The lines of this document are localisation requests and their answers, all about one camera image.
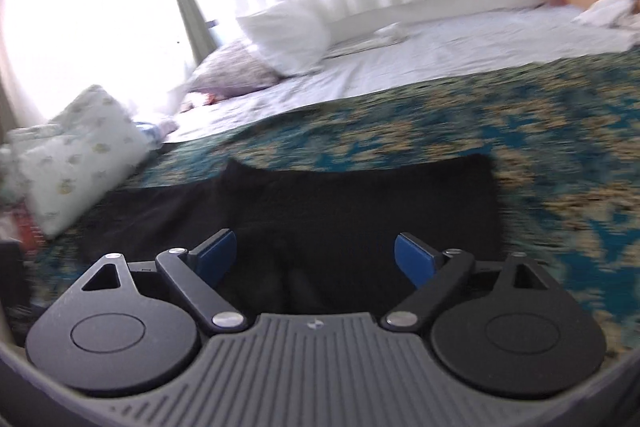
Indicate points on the pale green floral pillow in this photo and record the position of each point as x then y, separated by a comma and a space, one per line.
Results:
64, 167

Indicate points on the teal paisley bed cover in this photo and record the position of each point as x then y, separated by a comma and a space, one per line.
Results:
541, 160

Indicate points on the white bed sheet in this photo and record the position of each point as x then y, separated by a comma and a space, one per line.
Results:
444, 48

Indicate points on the black pants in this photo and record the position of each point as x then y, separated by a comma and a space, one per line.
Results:
308, 242

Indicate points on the small white rolled towel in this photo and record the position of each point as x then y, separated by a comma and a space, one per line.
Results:
391, 34

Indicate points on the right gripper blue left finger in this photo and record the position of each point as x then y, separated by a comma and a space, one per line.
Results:
193, 277

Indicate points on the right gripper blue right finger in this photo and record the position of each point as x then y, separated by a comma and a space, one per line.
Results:
438, 277

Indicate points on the striped blue white cloth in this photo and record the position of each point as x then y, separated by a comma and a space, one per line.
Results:
157, 131

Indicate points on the purple floral pillow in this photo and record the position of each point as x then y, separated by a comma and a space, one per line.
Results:
232, 71

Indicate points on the crumpled white cloth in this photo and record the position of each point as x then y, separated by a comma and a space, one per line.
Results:
610, 14

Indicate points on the white pillow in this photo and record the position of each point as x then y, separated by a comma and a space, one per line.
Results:
289, 38

